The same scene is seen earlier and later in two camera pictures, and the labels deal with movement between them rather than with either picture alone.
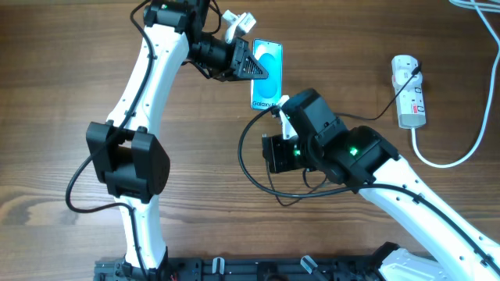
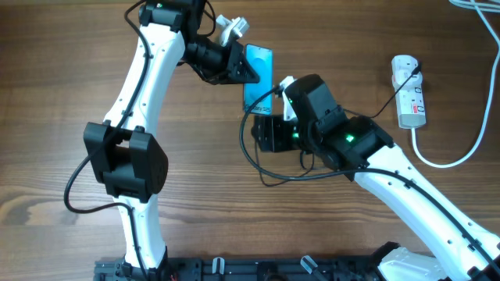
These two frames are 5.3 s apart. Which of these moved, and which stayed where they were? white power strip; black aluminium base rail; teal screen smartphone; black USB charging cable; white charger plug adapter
Moved: black USB charging cable; teal screen smartphone
Stayed: white power strip; white charger plug adapter; black aluminium base rail
